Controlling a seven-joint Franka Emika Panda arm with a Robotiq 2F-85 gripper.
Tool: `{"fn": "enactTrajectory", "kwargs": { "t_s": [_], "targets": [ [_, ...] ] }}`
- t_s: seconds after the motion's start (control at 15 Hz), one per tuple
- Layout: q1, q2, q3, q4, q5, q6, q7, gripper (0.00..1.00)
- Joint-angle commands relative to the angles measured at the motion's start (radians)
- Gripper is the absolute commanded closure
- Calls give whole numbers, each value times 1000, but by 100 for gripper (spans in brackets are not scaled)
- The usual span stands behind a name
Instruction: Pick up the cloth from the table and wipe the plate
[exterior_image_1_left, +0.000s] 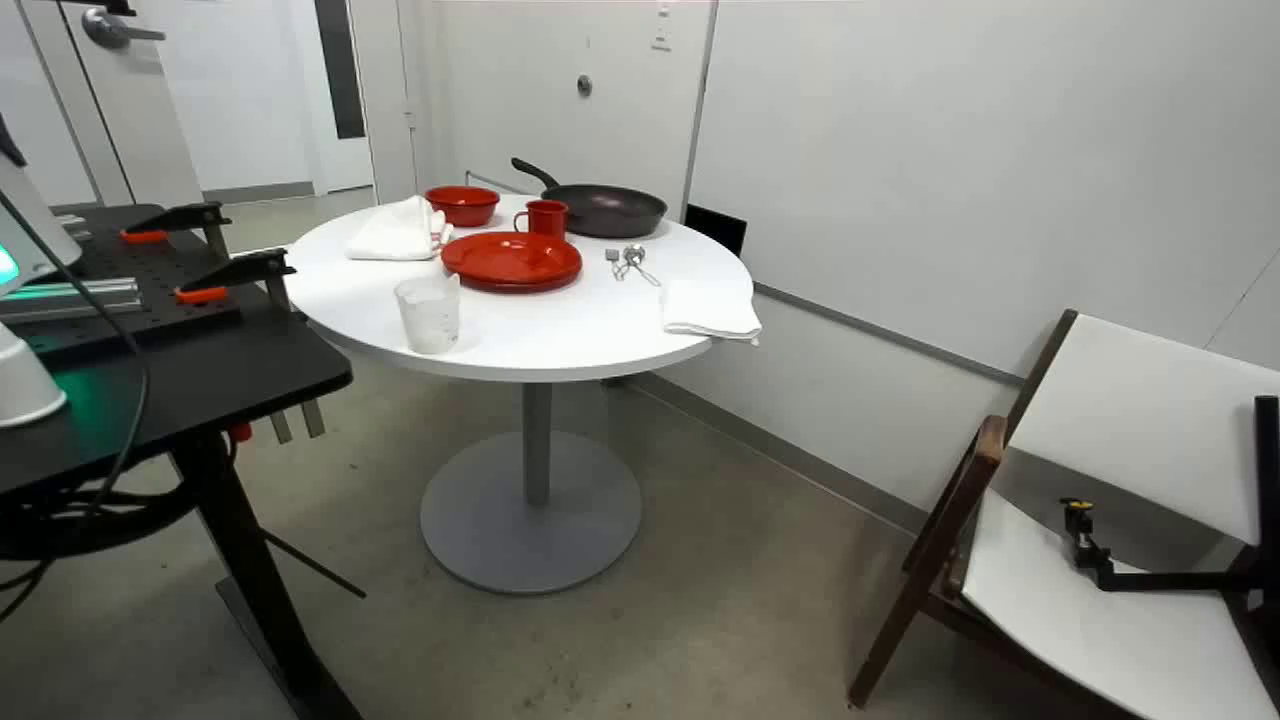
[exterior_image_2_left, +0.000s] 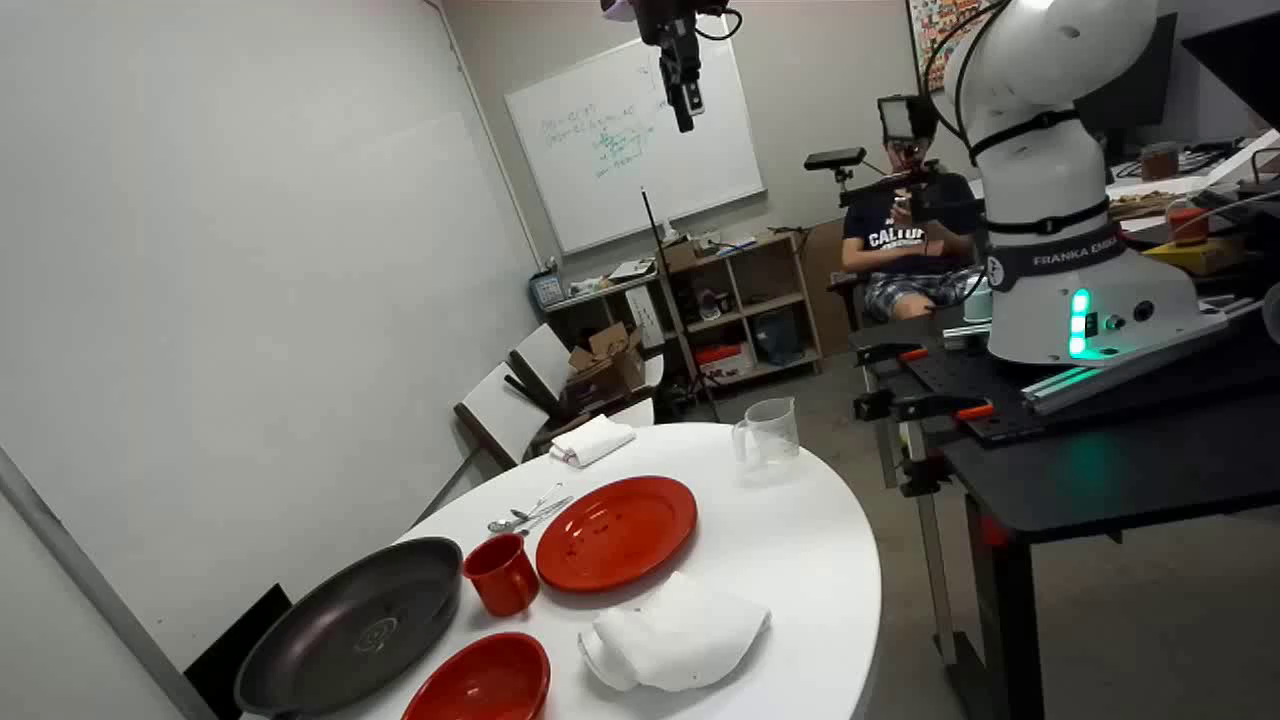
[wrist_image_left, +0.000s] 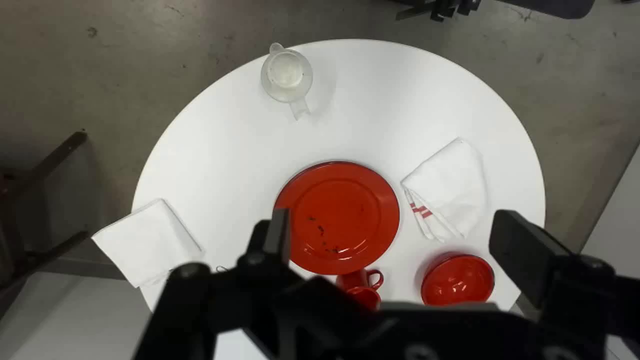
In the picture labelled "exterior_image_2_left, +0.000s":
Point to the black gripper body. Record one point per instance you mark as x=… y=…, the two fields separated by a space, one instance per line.
x=660 y=22

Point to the white cloth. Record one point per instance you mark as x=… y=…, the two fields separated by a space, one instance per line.
x=683 y=641

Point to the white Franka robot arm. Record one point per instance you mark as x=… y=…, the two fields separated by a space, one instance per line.
x=1053 y=172

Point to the red plate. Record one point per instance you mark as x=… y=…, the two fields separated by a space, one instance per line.
x=618 y=532

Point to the whiteboard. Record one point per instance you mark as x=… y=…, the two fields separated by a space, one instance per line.
x=642 y=146

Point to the small grey side desk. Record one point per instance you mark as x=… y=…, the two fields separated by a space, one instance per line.
x=592 y=297

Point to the wooden shelf unit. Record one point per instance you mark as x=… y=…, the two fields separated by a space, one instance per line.
x=741 y=310

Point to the seated person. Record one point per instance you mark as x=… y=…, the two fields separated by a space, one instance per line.
x=906 y=243

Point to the cardboard box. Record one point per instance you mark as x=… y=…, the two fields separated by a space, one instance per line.
x=604 y=361

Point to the black orange bar clamp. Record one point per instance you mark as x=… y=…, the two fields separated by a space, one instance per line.
x=972 y=415
x=911 y=352

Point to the wooden chair white cushions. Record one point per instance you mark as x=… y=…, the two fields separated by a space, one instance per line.
x=505 y=406

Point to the clear plastic beaker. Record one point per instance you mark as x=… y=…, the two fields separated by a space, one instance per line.
x=769 y=443

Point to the silver spoon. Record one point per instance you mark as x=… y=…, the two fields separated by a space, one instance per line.
x=548 y=507

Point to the silver fork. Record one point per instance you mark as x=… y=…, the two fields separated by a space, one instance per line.
x=512 y=523

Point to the red cup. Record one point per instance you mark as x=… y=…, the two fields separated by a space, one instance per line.
x=505 y=582

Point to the yellow box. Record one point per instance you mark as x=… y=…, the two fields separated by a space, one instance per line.
x=1201 y=256

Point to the black monitor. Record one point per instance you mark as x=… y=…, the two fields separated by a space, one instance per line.
x=1242 y=65

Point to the black robot desk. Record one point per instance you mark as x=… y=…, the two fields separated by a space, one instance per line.
x=1133 y=462

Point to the red bowl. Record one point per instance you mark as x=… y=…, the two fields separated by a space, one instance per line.
x=481 y=683

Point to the dark frying pan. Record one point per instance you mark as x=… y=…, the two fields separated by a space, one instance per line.
x=350 y=630

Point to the black camera on stand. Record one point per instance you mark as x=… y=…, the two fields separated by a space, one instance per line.
x=833 y=156

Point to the wall poster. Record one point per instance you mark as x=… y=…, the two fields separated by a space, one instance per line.
x=941 y=33

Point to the aluminium rail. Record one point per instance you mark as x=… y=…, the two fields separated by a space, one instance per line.
x=1133 y=358

